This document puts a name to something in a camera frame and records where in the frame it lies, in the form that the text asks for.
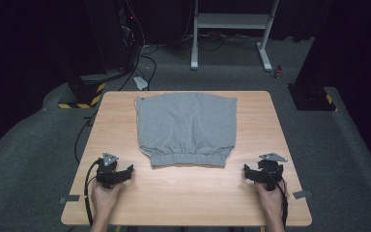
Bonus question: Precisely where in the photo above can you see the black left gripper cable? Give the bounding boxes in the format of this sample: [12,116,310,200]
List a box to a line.
[83,159,103,228]

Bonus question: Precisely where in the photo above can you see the grey cotton shorts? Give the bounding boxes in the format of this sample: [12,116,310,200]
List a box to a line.
[134,92,238,169]

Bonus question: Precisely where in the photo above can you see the person's left hand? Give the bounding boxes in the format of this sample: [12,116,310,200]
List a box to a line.
[91,181,124,223]

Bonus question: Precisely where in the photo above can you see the black floor cable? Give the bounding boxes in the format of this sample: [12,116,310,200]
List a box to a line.
[118,53,158,92]
[73,110,99,164]

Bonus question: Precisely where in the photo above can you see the dark equipment rack with wires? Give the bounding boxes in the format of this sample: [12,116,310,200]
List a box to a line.
[86,0,147,73]

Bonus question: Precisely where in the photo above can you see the bundle of floor cables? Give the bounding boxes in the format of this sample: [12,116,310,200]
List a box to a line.
[181,29,263,53]

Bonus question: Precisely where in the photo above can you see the person's right hand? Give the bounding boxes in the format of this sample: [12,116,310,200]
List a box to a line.
[255,179,290,224]

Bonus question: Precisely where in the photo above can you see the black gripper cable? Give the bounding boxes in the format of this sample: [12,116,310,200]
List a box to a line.
[269,172,290,230]
[83,159,103,228]

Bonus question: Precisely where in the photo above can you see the white metal stand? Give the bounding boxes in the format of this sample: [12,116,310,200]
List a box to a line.
[189,0,280,73]

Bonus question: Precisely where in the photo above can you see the black pillar with striped base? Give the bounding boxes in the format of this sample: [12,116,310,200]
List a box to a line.
[43,0,107,110]
[287,0,338,113]

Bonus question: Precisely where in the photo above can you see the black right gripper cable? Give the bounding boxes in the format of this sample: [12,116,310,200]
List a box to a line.
[269,172,290,230]

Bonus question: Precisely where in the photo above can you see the grey tape strip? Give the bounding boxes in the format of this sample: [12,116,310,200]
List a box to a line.
[59,194,81,205]
[292,189,314,200]

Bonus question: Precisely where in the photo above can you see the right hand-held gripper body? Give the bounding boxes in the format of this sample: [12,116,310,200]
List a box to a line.
[257,153,289,192]

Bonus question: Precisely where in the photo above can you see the white paper scrap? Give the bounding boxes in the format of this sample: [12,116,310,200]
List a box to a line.
[132,75,150,92]

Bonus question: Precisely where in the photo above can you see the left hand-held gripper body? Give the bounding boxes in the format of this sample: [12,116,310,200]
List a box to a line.
[95,152,124,189]

